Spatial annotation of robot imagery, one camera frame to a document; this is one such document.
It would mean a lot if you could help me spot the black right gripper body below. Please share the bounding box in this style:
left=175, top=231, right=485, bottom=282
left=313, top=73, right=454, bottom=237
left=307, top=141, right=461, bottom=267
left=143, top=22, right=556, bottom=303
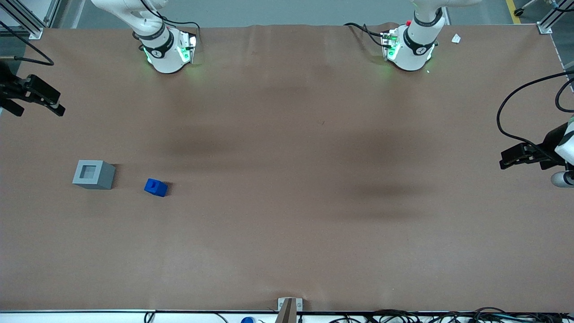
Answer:
left=0, top=61, right=31, bottom=104

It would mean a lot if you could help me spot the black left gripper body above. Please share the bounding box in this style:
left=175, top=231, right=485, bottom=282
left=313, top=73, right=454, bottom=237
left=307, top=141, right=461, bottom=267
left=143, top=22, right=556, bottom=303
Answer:
left=538, top=122, right=571, bottom=170

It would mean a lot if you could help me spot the blue plastic part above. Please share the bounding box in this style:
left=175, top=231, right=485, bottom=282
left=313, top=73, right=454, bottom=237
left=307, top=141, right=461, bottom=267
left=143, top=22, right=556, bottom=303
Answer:
left=144, top=178, right=169, bottom=198

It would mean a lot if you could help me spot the gray square base block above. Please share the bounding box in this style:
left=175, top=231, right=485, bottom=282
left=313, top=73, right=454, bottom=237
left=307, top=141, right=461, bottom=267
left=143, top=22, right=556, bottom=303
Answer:
left=72, top=160, right=116, bottom=190

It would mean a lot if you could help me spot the black caster wheel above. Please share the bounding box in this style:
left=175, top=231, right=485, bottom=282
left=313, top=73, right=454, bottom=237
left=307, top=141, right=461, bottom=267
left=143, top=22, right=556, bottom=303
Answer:
left=513, top=0, right=539, bottom=17

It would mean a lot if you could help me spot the brown table cover sheet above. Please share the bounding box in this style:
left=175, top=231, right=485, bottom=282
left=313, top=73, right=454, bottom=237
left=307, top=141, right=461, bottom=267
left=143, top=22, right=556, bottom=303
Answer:
left=0, top=22, right=574, bottom=313

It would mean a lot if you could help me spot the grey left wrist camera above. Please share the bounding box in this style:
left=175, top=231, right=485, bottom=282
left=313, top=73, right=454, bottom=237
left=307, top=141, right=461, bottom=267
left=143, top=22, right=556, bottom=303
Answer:
left=551, top=170, right=574, bottom=188

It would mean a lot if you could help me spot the long black left wrist cable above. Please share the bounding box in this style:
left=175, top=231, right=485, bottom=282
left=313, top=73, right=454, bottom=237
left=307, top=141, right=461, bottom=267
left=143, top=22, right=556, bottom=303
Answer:
left=496, top=70, right=574, bottom=151

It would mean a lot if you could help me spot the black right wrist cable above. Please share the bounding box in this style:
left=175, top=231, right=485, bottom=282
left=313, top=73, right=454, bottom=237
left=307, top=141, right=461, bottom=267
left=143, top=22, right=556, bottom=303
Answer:
left=0, top=20, right=55, bottom=66

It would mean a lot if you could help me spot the short black looped cable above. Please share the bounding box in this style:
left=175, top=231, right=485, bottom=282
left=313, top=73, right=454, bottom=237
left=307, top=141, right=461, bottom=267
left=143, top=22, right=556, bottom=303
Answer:
left=555, top=79, right=574, bottom=113

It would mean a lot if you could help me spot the aluminium frame post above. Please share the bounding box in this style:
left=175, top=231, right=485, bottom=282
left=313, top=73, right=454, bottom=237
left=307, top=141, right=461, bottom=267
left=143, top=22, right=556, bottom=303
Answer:
left=0, top=0, right=61, bottom=40
left=537, top=0, right=574, bottom=35

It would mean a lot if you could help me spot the black right arm base cable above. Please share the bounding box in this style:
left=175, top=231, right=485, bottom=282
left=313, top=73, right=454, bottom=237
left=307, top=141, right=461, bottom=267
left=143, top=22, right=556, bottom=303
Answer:
left=155, top=14, right=201, bottom=46

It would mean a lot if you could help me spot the black arm base cable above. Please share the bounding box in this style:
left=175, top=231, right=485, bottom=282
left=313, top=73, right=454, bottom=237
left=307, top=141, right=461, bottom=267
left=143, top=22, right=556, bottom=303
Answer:
left=155, top=14, right=201, bottom=46
left=344, top=22, right=387, bottom=48

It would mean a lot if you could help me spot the black tangled cable bundle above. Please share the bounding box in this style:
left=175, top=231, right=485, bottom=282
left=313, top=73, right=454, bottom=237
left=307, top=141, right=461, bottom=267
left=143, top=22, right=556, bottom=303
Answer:
left=327, top=307, right=574, bottom=323

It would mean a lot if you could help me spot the black left arm base cable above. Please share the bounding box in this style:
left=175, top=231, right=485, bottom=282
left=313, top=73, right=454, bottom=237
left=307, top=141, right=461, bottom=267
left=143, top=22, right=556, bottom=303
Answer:
left=344, top=22, right=387, bottom=48

